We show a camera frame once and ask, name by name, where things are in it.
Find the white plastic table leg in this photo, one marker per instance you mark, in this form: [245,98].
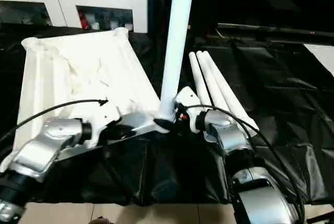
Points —
[177,38]
[214,83]
[235,104]
[199,77]

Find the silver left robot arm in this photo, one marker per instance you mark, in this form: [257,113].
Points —
[47,135]

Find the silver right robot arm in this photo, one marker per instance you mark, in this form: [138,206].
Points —
[235,135]

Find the long dark bar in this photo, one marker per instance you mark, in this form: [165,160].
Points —
[274,28]

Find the black mat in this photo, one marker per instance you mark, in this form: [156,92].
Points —
[287,104]

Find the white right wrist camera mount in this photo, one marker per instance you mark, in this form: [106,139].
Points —
[189,96]

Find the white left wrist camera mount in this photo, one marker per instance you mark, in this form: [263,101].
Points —
[104,117]

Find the white plastic table top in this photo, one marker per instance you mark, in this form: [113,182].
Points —
[65,72]

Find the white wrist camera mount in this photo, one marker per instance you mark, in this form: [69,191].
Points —
[189,96]
[104,117]

